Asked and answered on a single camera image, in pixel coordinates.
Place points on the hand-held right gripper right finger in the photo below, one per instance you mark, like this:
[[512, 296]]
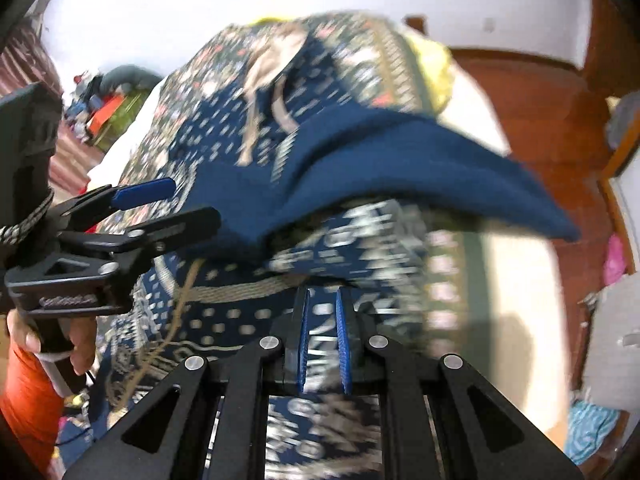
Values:
[[344, 345]]

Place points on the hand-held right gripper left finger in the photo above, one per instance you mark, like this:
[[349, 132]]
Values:
[[302, 345]]

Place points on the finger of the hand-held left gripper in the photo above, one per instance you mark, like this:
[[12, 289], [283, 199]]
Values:
[[165, 232], [142, 192]]

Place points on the navy blue patterned garment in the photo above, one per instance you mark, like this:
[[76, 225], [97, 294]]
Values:
[[400, 160]]

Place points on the person's left forearm orange sleeve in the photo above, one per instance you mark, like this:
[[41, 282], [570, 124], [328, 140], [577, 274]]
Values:
[[25, 410]]

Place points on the pile of clothes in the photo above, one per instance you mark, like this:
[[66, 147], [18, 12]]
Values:
[[112, 110]]

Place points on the person's left hand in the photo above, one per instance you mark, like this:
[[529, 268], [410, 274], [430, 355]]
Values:
[[83, 345]]

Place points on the striped maroon curtain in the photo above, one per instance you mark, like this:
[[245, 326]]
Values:
[[20, 60]]

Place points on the teal striped cloth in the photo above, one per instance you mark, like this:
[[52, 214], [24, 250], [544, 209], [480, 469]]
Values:
[[595, 427]]

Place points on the white cardboard box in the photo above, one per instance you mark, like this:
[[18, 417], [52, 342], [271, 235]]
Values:
[[615, 340]]

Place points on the pink bag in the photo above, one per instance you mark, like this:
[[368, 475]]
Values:
[[615, 260]]

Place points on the grey cloth item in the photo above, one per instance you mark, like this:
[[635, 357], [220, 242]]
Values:
[[625, 120]]

